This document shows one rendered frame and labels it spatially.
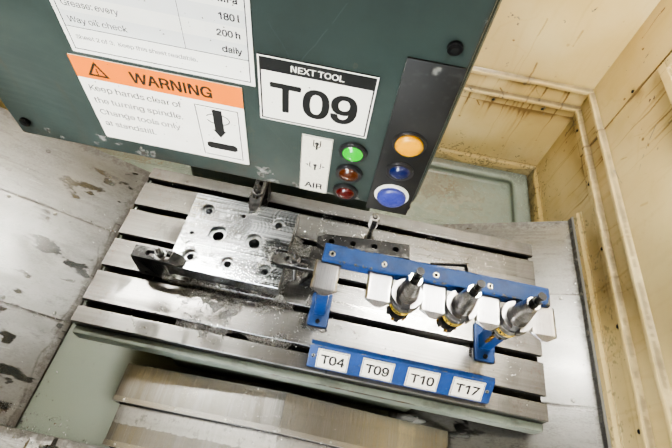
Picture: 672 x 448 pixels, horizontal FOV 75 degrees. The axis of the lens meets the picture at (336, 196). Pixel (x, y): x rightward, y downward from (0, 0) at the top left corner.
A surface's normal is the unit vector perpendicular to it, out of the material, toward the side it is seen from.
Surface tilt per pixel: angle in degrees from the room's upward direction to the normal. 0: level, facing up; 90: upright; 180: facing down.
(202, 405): 7
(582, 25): 90
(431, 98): 90
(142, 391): 7
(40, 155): 24
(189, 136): 90
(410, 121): 90
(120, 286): 0
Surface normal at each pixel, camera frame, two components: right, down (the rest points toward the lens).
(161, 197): 0.10, -0.57
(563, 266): -0.32, -0.60
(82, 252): 0.49, -0.43
